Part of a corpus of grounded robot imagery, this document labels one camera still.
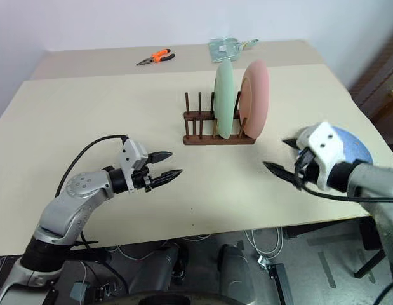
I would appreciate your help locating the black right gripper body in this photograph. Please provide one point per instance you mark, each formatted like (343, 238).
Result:
(309, 173)

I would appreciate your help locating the small silver connector box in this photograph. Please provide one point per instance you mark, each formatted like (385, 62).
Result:
(263, 262)

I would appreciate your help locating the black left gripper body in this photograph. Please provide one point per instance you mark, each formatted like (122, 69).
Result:
(141, 180)

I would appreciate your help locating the blue plate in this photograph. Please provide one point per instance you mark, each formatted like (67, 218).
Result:
(356, 147)

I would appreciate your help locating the black metal bar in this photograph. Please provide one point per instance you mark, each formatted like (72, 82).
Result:
(280, 282)

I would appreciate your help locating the dark woven furniture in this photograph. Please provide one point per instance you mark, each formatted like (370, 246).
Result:
(378, 82)

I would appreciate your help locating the wooden dish rack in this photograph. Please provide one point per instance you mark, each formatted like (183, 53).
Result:
(199, 138)

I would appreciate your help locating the pink plate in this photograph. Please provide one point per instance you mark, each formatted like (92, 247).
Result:
(256, 98)

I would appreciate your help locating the clear plastic bag with hardware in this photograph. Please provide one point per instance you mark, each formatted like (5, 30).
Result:
(223, 49)

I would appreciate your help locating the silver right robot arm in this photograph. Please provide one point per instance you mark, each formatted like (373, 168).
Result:
(378, 190)

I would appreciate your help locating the green plate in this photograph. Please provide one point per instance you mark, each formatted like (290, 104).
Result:
(224, 98)

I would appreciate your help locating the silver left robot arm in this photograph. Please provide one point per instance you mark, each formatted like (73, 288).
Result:
(70, 203)

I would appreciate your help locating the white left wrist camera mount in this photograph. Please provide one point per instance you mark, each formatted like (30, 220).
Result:
(130, 159)

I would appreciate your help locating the dark rounded shape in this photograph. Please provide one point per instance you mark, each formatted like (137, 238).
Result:
(166, 270)
(235, 273)

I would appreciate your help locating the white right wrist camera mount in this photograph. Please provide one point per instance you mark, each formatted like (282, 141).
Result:
(324, 149)

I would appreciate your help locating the black table frame leg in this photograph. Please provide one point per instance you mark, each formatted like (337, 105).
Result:
(372, 251)

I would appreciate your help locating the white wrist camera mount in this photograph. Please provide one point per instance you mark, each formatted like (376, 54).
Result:
(324, 149)
(130, 159)

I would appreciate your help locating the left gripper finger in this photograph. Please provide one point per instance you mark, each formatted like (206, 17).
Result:
(160, 156)
(166, 177)

